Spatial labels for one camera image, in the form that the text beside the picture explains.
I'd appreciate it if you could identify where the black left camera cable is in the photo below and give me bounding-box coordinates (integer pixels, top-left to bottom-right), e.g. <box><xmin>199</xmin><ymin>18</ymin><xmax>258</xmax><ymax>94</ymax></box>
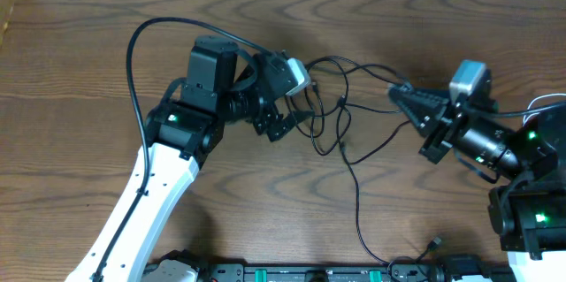
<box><xmin>90</xmin><ymin>16</ymin><xmax>273</xmax><ymax>282</ymax></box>

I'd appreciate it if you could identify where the white usb cable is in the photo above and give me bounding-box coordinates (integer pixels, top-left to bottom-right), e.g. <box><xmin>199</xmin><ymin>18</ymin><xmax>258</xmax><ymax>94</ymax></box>
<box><xmin>522</xmin><ymin>93</ymin><xmax>566</xmax><ymax>126</ymax></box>

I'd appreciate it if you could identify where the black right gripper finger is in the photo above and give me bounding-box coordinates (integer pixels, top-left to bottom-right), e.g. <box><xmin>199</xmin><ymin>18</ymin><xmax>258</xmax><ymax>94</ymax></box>
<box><xmin>389</xmin><ymin>94</ymin><xmax>438</xmax><ymax>136</ymax></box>
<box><xmin>387</xmin><ymin>86</ymin><xmax>450</xmax><ymax>117</ymax></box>

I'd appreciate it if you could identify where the black thick cable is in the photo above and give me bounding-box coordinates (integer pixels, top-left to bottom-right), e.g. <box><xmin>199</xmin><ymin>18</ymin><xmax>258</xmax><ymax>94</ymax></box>
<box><xmin>285</xmin><ymin>55</ymin><xmax>415</xmax><ymax>157</ymax></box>

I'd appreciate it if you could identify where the black thin usb cable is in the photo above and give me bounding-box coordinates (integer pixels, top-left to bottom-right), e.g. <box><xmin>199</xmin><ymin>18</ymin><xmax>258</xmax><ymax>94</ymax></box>
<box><xmin>335</xmin><ymin>140</ymin><xmax>443</xmax><ymax>266</ymax></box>

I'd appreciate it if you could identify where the black right camera cable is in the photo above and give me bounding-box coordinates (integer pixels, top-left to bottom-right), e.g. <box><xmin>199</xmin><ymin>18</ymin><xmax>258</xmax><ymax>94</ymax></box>
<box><xmin>468</xmin><ymin>100</ymin><xmax>566</xmax><ymax>119</ymax></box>

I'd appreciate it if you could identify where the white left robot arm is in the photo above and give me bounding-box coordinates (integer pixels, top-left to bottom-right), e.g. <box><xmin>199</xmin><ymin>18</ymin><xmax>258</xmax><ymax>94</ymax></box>
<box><xmin>67</xmin><ymin>35</ymin><xmax>310</xmax><ymax>281</ymax></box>

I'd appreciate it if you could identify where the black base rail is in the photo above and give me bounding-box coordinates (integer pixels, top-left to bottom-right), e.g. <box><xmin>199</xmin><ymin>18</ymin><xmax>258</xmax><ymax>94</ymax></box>
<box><xmin>141</xmin><ymin>250</ymin><xmax>516</xmax><ymax>282</ymax></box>

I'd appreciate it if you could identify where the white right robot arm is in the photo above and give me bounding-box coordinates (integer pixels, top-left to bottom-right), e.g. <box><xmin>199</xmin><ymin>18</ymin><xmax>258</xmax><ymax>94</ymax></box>
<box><xmin>388</xmin><ymin>83</ymin><xmax>565</xmax><ymax>281</ymax></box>

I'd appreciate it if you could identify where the black camera cable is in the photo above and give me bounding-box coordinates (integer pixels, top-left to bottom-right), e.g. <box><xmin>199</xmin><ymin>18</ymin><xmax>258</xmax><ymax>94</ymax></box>
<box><xmin>90</xmin><ymin>16</ymin><xmax>273</xmax><ymax>282</ymax></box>
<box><xmin>468</xmin><ymin>100</ymin><xmax>566</xmax><ymax>119</ymax></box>

